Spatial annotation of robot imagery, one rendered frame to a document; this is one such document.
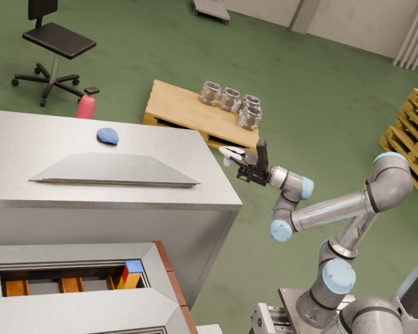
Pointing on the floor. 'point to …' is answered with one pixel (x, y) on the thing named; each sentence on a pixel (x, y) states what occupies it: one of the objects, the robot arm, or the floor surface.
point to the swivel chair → (46, 6)
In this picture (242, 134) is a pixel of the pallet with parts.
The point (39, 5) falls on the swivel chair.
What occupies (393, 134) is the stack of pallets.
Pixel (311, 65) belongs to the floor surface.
